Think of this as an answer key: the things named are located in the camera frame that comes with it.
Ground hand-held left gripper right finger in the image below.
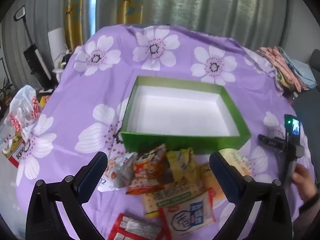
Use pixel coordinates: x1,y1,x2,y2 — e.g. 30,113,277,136
209,151,293,240

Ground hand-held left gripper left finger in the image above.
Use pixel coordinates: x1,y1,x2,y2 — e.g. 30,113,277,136
25,151,108,240

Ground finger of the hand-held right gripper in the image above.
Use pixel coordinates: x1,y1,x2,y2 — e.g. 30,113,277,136
258,134,288,148

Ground pale yellow snack packet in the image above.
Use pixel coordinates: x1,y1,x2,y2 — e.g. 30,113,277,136
220,148,253,178

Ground cracker packet with green label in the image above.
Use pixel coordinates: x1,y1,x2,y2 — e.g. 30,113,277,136
142,182,215,218

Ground white packet with blue label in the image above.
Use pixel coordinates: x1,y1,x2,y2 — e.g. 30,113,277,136
160,195,217,238

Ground orange panda snack packet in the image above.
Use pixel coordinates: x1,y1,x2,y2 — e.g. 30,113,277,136
125,144,173,195

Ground red snack packet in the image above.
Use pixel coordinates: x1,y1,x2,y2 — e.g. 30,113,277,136
107,213,165,240

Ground green cardboard box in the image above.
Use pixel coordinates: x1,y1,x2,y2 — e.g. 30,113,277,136
121,75,252,155

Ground person's right hand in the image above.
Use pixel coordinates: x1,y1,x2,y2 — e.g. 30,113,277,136
291,165,316,201

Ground white silver peanut packet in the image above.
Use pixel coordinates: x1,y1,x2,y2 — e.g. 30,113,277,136
99,152,138,193

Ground grey sofa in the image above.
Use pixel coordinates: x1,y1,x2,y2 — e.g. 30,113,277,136
291,49,320,155

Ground light blue folded cloth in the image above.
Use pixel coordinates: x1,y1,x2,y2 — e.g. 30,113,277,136
284,52,317,89

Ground pink patterned folded cloths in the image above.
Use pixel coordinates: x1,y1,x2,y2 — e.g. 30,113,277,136
256,46,310,93

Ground purple floral tablecloth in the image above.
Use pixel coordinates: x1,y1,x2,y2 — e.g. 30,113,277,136
15,24,315,240

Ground red and white carton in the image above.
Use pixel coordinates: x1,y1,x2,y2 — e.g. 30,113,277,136
2,130,28,168

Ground white plastic bag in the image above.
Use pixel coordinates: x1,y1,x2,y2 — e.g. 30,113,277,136
9,85,42,130

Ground potted plant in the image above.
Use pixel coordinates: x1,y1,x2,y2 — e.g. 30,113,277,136
0,79,13,103

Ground upright vacuum cleaner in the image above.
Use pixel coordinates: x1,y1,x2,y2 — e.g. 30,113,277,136
14,7,54,93

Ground white board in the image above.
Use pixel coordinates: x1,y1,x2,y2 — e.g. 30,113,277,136
47,27,68,63

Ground grey green curtain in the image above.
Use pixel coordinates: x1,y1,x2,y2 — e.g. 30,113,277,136
96,0,288,48

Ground yellow patterned curtain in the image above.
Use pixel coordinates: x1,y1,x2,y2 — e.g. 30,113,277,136
64,0,84,52
117,0,145,25

